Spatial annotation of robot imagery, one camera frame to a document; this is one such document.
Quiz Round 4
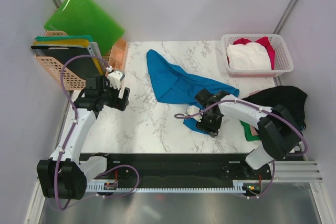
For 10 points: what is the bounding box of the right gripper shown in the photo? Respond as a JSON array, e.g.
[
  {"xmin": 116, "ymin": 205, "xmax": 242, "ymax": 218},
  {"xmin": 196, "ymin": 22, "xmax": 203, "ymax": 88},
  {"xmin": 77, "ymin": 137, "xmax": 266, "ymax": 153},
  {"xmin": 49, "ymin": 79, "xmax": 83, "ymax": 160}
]
[{"xmin": 195, "ymin": 110, "xmax": 223, "ymax": 138}]

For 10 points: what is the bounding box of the blue t-shirt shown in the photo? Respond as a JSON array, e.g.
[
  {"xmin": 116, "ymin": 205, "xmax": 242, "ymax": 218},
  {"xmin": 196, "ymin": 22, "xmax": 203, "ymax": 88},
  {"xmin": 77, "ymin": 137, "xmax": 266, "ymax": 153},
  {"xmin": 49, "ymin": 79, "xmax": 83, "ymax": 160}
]
[{"xmin": 146, "ymin": 49, "xmax": 240, "ymax": 131}]

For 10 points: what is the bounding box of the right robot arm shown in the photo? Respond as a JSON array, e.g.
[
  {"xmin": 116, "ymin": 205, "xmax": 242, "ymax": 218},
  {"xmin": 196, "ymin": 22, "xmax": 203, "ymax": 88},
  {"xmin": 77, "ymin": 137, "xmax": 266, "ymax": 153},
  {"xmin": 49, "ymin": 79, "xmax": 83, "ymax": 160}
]
[{"xmin": 186, "ymin": 89, "xmax": 303, "ymax": 179}]

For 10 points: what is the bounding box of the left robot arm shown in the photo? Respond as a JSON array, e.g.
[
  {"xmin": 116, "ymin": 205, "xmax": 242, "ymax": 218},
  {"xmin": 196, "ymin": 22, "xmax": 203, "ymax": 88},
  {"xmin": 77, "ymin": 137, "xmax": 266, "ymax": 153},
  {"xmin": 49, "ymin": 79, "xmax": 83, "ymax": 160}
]
[{"xmin": 37, "ymin": 70, "xmax": 130, "ymax": 200}]

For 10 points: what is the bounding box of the green folded t-shirt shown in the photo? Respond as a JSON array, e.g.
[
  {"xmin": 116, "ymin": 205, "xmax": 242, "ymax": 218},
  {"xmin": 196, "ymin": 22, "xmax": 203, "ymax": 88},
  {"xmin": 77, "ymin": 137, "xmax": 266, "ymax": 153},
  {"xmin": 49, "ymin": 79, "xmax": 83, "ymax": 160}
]
[{"xmin": 240, "ymin": 121, "xmax": 260, "ymax": 142}]

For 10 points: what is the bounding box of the pink folded t-shirt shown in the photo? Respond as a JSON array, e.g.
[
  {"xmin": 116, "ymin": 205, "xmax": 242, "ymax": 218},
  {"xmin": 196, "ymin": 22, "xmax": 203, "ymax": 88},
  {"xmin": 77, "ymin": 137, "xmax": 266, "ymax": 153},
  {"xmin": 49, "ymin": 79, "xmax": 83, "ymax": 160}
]
[{"xmin": 249, "ymin": 90, "xmax": 259, "ymax": 136}]

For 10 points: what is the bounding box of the black folder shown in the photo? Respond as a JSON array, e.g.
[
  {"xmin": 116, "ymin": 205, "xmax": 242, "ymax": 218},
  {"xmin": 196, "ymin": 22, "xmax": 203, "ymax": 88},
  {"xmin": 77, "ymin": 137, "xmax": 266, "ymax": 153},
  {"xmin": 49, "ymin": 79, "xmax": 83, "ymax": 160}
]
[{"xmin": 30, "ymin": 45, "xmax": 102, "ymax": 83}]

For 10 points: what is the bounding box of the orange file rack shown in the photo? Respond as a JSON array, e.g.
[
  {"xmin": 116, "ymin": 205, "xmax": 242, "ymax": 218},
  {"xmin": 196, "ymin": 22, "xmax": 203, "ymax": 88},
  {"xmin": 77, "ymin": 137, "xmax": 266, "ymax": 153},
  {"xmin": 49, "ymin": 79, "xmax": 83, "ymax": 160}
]
[{"xmin": 35, "ymin": 30, "xmax": 86, "ymax": 91}]

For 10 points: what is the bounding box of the yellow folder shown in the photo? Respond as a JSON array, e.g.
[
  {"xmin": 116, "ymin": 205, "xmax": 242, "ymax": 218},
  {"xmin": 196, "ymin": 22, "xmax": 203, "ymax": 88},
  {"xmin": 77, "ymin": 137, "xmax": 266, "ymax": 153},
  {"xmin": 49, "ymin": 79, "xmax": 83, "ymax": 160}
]
[{"xmin": 33, "ymin": 39, "xmax": 90, "ymax": 48}]

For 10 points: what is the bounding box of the white plastic basket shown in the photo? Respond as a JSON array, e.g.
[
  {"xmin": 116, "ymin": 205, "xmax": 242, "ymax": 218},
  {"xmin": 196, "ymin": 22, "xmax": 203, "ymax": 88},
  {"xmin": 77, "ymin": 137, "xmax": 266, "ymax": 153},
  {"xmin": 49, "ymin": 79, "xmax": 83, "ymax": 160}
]
[{"xmin": 221, "ymin": 34, "xmax": 294, "ymax": 78}]

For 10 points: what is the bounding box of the teal folder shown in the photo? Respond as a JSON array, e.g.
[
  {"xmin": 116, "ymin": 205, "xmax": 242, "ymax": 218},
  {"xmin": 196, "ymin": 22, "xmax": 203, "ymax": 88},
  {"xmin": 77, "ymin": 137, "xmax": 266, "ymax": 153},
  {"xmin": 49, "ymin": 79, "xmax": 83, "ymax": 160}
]
[{"xmin": 35, "ymin": 35, "xmax": 94, "ymax": 42}]

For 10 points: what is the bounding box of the black folded t-shirt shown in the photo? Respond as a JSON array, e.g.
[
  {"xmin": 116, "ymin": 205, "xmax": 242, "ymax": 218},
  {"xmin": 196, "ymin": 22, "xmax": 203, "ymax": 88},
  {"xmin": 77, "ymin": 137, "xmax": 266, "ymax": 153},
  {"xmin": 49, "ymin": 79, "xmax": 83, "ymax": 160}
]
[{"xmin": 243, "ymin": 86, "xmax": 308, "ymax": 131}]

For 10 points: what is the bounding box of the green plastic board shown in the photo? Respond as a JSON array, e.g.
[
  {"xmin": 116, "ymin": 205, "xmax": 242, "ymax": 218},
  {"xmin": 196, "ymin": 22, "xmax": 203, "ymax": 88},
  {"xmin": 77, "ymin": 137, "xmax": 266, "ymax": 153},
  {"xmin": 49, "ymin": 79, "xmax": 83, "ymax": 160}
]
[{"xmin": 44, "ymin": 0, "xmax": 125, "ymax": 55}]

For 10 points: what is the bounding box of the red t-shirt in basket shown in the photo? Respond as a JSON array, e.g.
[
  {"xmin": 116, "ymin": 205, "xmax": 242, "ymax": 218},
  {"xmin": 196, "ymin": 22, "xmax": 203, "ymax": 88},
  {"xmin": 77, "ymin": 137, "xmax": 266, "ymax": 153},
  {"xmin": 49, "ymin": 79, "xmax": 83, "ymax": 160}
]
[{"xmin": 233, "ymin": 37, "xmax": 276, "ymax": 70}]

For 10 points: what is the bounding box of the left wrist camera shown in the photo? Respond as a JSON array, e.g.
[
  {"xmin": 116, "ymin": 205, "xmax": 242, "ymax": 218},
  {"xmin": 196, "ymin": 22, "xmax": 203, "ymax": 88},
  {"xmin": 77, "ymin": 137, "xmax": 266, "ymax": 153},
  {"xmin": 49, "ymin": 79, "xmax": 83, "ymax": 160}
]
[{"xmin": 107, "ymin": 70, "xmax": 125, "ymax": 90}]

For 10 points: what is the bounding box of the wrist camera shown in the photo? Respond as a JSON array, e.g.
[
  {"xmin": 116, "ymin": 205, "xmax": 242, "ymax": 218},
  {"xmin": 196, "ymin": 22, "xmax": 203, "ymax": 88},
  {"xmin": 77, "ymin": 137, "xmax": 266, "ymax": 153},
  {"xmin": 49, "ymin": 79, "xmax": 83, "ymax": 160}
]
[
  {"xmin": 107, "ymin": 70, "xmax": 125, "ymax": 90},
  {"xmin": 186, "ymin": 105, "xmax": 202, "ymax": 122}
]

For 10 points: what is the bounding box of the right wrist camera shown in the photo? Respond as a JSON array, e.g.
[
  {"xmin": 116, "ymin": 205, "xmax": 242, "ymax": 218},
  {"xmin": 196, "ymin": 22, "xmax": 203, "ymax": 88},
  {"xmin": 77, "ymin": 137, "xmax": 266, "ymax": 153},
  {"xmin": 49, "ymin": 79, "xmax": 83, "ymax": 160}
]
[{"xmin": 186, "ymin": 105, "xmax": 202, "ymax": 122}]

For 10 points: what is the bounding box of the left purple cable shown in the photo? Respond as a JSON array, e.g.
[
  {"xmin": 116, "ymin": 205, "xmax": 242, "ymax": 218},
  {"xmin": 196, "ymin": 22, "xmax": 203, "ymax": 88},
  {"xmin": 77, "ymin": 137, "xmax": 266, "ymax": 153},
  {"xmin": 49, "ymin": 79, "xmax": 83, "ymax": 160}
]
[{"xmin": 47, "ymin": 55, "xmax": 140, "ymax": 211}]

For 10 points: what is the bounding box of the purple cable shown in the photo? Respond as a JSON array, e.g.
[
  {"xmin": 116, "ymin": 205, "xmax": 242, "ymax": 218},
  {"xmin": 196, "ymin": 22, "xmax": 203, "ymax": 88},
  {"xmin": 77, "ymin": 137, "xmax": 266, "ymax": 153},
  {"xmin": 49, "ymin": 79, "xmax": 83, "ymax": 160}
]
[
  {"xmin": 47, "ymin": 55, "xmax": 140, "ymax": 211},
  {"xmin": 174, "ymin": 99, "xmax": 308, "ymax": 199}
]

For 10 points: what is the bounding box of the white cable duct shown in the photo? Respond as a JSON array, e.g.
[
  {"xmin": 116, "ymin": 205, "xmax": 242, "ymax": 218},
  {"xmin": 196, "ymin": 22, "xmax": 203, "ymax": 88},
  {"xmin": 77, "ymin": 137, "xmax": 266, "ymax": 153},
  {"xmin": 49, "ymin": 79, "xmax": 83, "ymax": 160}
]
[{"xmin": 86, "ymin": 179, "xmax": 261, "ymax": 194}]

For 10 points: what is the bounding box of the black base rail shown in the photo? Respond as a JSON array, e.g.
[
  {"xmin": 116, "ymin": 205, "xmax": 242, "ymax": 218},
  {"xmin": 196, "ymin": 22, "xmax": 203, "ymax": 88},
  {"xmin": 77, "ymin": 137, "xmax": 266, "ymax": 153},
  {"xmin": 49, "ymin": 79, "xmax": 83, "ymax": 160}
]
[{"xmin": 78, "ymin": 152, "xmax": 305, "ymax": 189}]

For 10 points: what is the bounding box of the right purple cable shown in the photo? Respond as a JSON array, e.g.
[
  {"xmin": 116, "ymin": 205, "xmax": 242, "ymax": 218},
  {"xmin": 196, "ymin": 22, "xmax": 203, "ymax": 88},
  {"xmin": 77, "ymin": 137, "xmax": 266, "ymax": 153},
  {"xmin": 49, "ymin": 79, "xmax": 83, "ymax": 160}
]
[{"xmin": 174, "ymin": 99, "xmax": 308, "ymax": 199}]

